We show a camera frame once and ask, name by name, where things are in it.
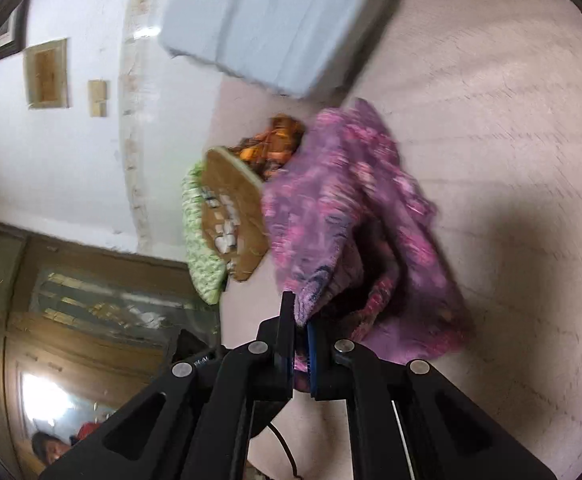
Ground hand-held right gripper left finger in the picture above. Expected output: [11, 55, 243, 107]
[38, 290, 297, 480]

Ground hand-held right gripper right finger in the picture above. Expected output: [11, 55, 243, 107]
[306, 320, 556, 480]

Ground purple floral garment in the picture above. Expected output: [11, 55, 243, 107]
[261, 97, 474, 391]

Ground green patterned pillow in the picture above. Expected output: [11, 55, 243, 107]
[181, 160, 229, 306]

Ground wooden wardrobe with mirror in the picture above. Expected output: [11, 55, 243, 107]
[0, 219, 222, 480]

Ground brown cartoon printed blanket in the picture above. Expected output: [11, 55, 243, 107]
[201, 146, 272, 282]

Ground orange patterned cloth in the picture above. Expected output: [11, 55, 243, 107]
[228, 115, 306, 181]

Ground pink bed sheet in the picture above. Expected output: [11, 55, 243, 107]
[216, 0, 582, 480]

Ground light blue grey pillow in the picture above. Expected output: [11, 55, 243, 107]
[158, 0, 397, 101]

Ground black cable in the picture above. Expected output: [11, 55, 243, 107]
[266, 422, 299, 478]

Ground small beige wall box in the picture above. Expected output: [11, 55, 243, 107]
[88, 79, 109, 118]

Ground wooden framed wall niche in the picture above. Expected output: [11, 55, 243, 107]
[24, 38, 69, 110]

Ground dark picture frame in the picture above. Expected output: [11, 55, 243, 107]
[0, 2, 29, 76]

